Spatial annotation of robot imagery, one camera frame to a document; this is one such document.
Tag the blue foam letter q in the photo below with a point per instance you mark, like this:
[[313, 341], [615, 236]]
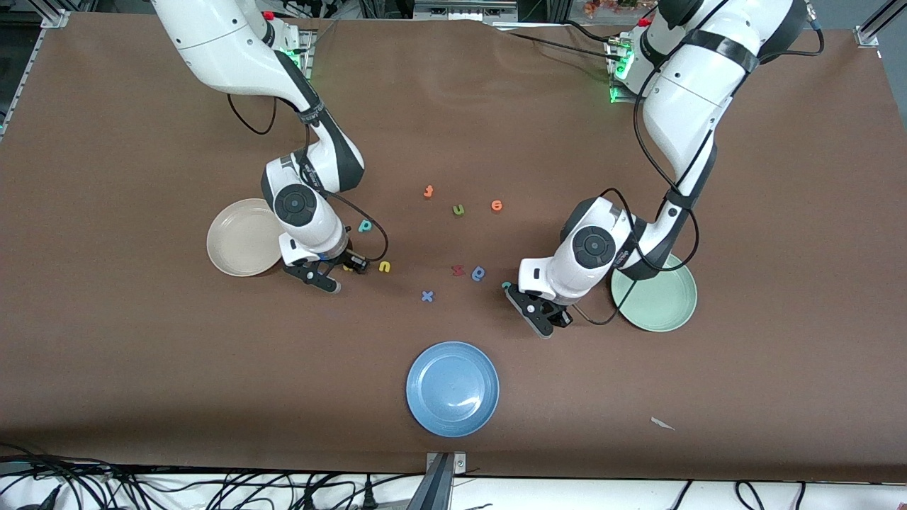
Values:
[[479, 273]]

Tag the green plate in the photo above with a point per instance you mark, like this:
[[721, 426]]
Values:
[[659, 304]]

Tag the aluminium frame profile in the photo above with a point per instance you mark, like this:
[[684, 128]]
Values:
[[55, 15], [870, 32]]

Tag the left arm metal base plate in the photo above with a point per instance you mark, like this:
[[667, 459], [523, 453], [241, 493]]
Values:
[[615, 97]]

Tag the black power plug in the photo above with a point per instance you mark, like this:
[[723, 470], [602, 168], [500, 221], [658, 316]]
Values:
[[368, 496], [310, 498]]

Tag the grey metal rail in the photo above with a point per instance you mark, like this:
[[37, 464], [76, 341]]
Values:
[[460, 10]]

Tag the orange dried flowers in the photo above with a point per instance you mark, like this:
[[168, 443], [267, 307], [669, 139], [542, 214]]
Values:
[[602, 7]]

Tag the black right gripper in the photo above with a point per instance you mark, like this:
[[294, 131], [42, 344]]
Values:
[[342, 261]]

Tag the beige brown plate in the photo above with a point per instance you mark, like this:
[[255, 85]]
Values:
[[241, 241]]

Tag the white paper scrap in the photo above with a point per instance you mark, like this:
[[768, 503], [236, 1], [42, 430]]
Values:
[[662, 423]]

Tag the blue plate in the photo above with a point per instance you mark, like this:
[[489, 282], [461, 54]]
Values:
[[453, 389]]

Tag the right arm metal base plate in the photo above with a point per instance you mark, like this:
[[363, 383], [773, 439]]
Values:
[[309, 49]]

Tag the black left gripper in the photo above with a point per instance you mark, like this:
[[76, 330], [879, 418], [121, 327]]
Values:
[[562, 316]]

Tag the silver metal camera bracket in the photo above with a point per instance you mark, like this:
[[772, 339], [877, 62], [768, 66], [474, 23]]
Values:
[[439, 482]]

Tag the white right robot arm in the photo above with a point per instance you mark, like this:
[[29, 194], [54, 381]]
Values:
[[212, 42]]

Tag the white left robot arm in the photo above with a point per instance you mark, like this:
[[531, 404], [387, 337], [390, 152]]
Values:
[[694, 106]]

